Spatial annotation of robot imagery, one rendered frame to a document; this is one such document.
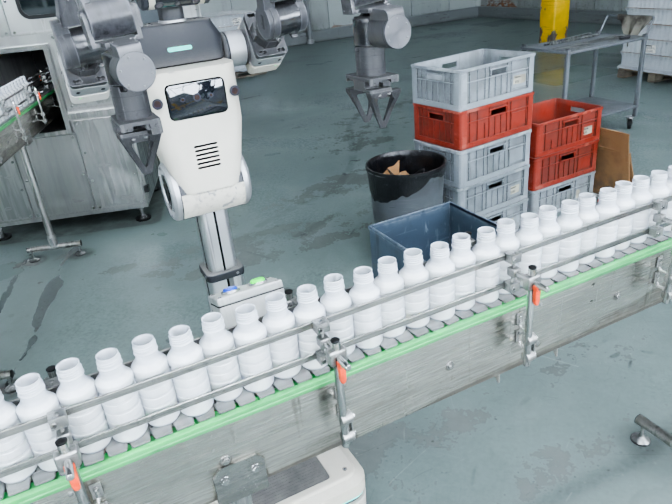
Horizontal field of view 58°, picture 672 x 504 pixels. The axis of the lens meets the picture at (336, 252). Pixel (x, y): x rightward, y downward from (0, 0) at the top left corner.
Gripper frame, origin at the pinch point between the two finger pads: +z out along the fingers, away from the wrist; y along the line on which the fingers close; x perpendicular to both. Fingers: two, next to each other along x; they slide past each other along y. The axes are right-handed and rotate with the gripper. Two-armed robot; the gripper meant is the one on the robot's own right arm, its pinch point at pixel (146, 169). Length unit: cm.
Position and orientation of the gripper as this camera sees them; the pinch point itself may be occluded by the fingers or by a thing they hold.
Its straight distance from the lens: 109.9
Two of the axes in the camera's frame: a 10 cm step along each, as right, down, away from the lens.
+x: 8.9, -2.7, 3.8
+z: 0.9, 9.0, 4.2
